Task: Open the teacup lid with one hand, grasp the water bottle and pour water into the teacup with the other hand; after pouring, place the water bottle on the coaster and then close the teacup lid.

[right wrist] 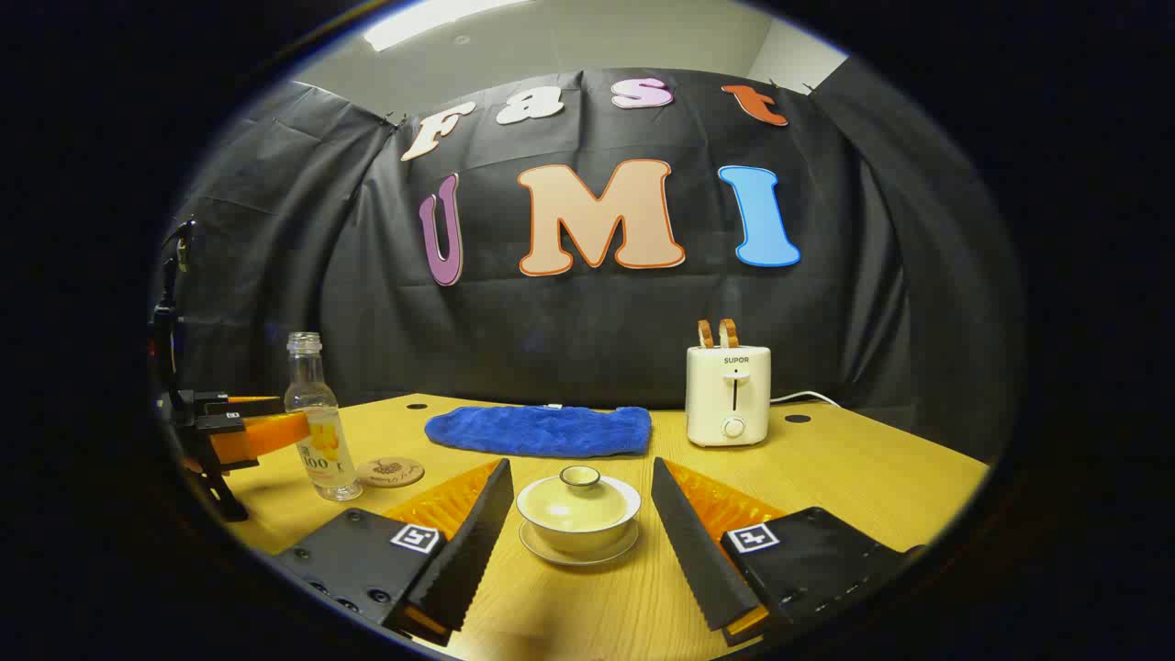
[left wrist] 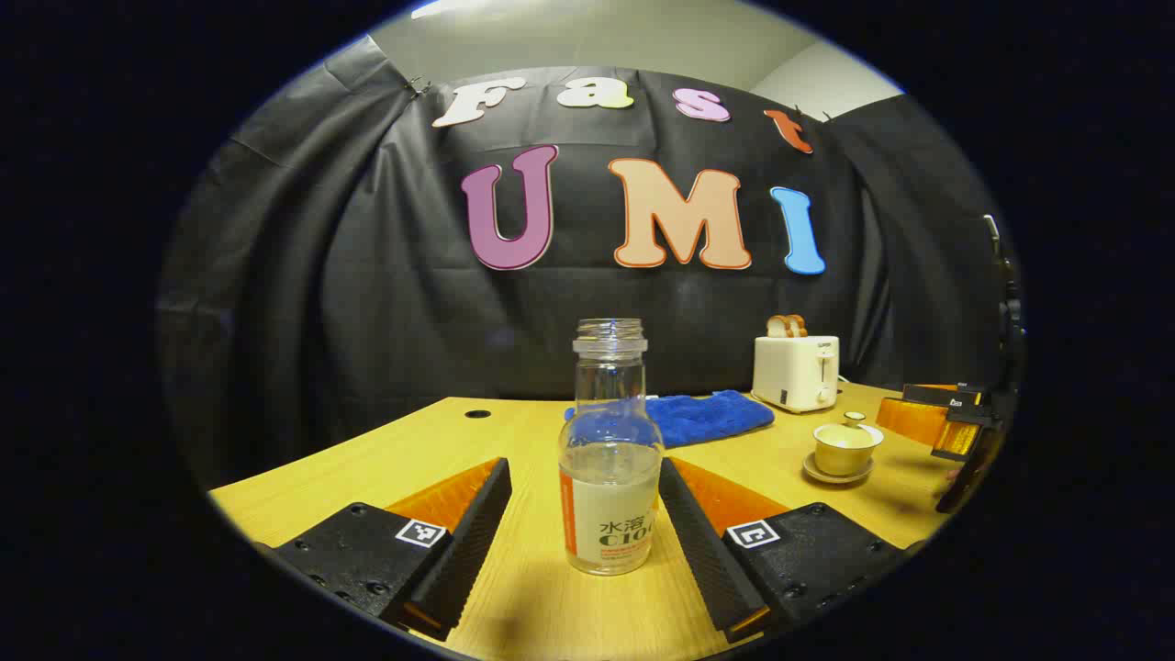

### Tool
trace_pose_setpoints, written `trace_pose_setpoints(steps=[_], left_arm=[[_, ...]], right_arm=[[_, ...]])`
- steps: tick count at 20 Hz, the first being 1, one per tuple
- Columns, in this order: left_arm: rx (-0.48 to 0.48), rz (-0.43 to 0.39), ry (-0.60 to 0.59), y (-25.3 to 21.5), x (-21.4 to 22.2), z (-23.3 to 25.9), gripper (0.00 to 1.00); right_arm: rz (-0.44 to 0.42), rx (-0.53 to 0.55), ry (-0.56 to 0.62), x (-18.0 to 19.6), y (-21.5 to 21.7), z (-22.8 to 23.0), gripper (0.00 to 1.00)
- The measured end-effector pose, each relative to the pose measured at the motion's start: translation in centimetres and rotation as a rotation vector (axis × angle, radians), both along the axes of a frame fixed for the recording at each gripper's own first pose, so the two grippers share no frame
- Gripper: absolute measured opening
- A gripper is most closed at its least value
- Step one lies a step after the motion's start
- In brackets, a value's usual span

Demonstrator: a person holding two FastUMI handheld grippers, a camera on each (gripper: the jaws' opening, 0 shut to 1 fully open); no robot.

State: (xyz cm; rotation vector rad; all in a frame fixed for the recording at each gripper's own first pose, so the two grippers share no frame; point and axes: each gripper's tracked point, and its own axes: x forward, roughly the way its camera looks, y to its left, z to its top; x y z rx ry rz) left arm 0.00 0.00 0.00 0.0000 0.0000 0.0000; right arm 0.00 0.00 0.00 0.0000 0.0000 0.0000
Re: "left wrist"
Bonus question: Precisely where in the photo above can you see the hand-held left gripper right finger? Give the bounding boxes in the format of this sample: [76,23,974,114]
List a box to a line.
[658,456,910,644]

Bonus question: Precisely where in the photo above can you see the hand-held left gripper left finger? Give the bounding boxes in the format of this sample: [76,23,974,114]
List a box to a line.
[275,457,513,642]

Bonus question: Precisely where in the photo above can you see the cream ceramic teacup lid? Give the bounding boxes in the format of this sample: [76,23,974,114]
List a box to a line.
[820,411,878,449]

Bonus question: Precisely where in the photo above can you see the cream ceramic teacup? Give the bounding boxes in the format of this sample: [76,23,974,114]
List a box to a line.
[813,423,885,477]

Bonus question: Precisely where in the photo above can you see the clear glass water bottle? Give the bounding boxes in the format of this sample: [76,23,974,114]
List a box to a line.
[558,318,665,577]

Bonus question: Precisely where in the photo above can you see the cream ceramic saucer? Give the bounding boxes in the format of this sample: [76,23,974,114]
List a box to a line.
[802,452,875,486]

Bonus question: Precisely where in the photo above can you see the blue fluffy towel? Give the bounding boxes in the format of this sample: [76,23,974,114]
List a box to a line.
[565,390,777,449]

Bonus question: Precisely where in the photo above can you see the cream white toaster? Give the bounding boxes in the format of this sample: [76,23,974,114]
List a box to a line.
[752,335,841,414]

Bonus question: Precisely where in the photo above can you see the black backdrop cloth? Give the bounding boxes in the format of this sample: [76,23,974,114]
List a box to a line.
[156,37,1024,487]

